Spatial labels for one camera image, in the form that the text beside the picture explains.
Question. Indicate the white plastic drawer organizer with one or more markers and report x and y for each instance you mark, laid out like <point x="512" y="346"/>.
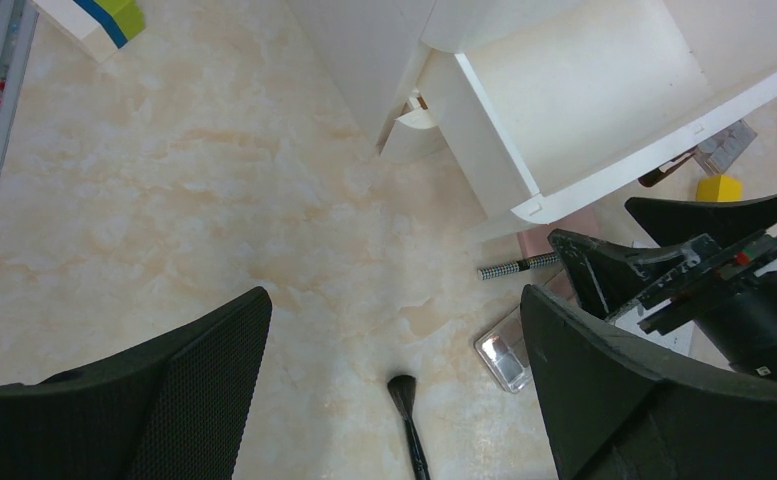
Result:
<point x="546" y="105"/>

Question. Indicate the yellow rectangular toy block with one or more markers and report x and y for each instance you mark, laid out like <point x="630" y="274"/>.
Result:
<point x="719" y="189"/>

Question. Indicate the brown eyeshadow palette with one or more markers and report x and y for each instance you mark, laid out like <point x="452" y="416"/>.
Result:
<point x="503" y="350"/>

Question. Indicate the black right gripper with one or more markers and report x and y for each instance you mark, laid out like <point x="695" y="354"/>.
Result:
<point x="736" y="309"/>

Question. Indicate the pink compact case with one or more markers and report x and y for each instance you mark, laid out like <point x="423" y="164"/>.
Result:
<point x="535" y="242"/>

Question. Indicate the black makeup brush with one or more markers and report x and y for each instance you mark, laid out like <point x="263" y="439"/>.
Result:
<point x="402" y="389"/>

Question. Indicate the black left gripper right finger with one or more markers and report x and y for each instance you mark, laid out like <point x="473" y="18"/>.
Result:
<point x="616" y="406"/>

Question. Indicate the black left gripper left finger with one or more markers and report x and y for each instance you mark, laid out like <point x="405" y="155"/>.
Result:
<point x="172" y="407"/>

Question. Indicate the silver eyeliner pencil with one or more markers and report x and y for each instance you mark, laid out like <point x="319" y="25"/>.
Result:
<point x="517" y="266"/>

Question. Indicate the green blue white toy block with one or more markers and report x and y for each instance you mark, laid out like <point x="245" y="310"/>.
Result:
<point x="100" y="28"/>

